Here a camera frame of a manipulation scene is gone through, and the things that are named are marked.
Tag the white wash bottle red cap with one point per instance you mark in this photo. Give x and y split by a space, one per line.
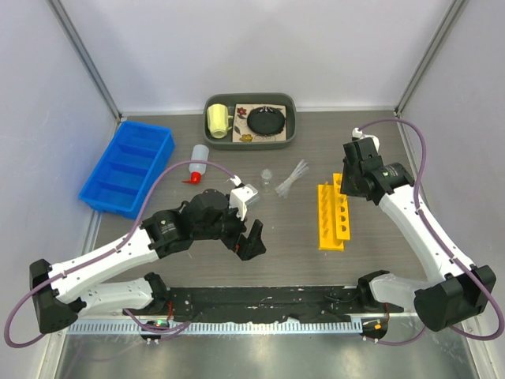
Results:
198 166

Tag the blue divided plastic bin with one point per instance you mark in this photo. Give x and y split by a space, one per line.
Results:
133 160

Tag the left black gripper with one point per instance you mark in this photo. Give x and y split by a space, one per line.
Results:
246 248

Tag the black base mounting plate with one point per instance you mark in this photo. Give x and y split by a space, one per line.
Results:
264 305

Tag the pale yellow mug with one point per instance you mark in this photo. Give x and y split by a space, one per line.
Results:
219 120

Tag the white slotted cable duct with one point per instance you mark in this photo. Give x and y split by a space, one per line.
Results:
290 326

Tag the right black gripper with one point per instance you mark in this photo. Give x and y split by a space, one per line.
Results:
346 188

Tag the bundle of plastic pipettes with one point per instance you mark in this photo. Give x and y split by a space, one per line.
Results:
299 171

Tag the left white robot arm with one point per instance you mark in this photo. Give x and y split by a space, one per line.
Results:
73 288

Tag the small glass erlenmeyer flask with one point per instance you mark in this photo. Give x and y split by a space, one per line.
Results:
266 177

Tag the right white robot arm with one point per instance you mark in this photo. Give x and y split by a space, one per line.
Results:
455 288

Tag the grey-green plastic tray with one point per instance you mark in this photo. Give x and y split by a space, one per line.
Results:
231 100

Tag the yellow test tube rack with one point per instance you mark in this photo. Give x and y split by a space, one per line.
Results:
333 215

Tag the floral coaster card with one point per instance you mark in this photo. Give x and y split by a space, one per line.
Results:
241 132

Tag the black round dish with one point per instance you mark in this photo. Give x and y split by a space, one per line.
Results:
266 121

